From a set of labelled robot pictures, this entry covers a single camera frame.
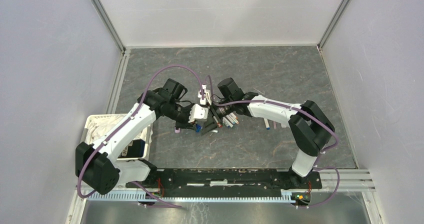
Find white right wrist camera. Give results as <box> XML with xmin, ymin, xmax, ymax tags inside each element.
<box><xmin>198</xmin><ymin>84</ymin><xmax>213</xmax><ymax>106</ymax></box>

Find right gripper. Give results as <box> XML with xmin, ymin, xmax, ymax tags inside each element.
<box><xmin>201</xmin><ymin>97</ymin><xmax>235</xmax><ymax>135</ymax></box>

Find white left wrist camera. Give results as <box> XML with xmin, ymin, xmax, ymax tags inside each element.
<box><xmin>188</xmin><ymin>104</ymin><xmax>209</xmax><ymax>123</ymax></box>

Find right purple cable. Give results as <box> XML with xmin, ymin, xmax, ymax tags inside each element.
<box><xmin>204</xmin><ymin>75</ymin><xmax>341</xmax><ymax>209</ymax></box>

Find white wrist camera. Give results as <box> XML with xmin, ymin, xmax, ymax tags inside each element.
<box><xmin>198</xmin><ymin>84</ymin><xmax>213</xmax><ymax>106</ymax></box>
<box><xmin>188</xmin><ymin>104</ymin><xmax>209</xmax><ymax>123</ymax></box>

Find white cloth in basket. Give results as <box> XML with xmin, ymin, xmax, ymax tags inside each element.
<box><xmin>81</xmin><ymin>114</ymin><xmax>153</xmax><ymax>144</ymax></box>

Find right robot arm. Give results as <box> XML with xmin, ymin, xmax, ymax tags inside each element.
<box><xmin>200</xmin><ymin>77</ymin><xmax>337</xmax><ymax>188</ymax></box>

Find black item in basket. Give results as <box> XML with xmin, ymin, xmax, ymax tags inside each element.
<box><xmin>119</xmin><ymin>139</ymin><xmax>146</xmax><ymax>159</ymax></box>

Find orange cap marker pen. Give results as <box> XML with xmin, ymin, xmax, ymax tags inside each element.
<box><xmin>229</xmin><ymin>113</ymin><xmax>239</xmax><ymax>124</ymax></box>

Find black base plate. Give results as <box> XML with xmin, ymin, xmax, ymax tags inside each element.
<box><xmin>140</xmin><ymin>168</ymin><xmax>323</xmax><ymax>198</ymax></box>

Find white cable duct strip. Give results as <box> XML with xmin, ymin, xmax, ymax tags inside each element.
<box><xmin>79</xmin><ymin>190</ymin><xmax>294</xmax><ymax>204</ymax></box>

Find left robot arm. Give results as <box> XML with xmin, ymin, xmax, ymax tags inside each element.
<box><xmin>75</xmin><ymin>78</ymin><xmax>212</xmax><ymax>195</ymax></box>

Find red cap marker pen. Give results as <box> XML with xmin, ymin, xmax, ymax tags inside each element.
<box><xmin>214</xmin><ymin>116</ymin><xmax>222</xmax><ymax>128</ymax></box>

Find white plastic basket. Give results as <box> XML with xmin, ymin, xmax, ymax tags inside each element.
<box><xmin>75</xmin><ymin>114</ymin><xmax>153</xmax><ymax>163</ymax></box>

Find blue pen cap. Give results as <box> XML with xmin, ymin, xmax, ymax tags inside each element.
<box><xmin>195</xmin><ymin>124</ymin><xmax>202</xmax><ymax>133</ymax></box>

